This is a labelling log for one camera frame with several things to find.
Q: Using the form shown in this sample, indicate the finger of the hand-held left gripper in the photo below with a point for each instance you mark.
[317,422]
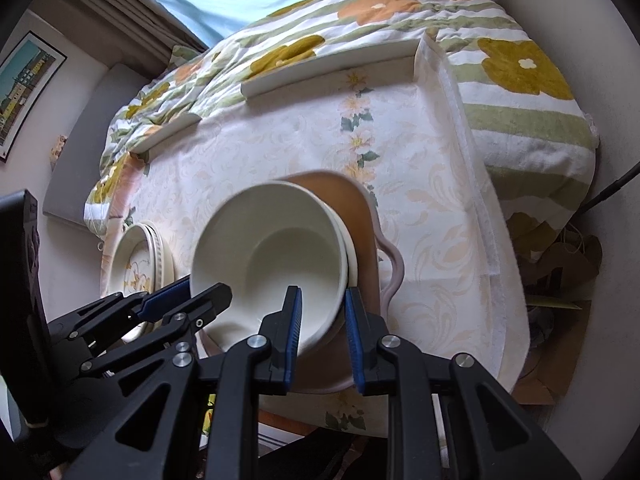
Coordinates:
[200,305]
[165,302]

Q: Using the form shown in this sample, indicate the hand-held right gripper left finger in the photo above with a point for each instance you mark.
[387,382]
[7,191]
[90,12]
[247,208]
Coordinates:
[292,335]

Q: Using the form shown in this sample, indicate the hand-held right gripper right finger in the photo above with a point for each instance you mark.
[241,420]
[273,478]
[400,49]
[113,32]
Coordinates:
[356,340]

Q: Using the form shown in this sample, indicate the cream bowl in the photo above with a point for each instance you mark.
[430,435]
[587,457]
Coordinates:
[270,255]
[351,255]

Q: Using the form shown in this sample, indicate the pinkish brown tray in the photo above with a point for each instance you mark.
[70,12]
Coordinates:
[362,220]

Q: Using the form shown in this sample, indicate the cream ribbed floral plate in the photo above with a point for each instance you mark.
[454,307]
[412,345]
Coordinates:
[132,270]

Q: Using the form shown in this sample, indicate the small patterned box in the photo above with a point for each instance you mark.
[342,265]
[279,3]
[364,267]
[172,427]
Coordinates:
[58,147]

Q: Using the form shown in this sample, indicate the brown cardboard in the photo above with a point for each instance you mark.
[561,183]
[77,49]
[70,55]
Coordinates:
[575,260]

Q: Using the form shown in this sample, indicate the floral striped blanket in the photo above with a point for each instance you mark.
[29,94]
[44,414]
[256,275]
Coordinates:
[510,125]

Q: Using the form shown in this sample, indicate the grey beige curtain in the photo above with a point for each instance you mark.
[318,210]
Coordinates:
[115,5]

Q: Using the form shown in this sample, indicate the short white table rail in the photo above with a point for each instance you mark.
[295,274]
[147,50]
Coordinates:
[165,132]

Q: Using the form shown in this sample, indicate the framed wall poster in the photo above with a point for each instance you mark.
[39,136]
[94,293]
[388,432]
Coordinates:
[25,95]

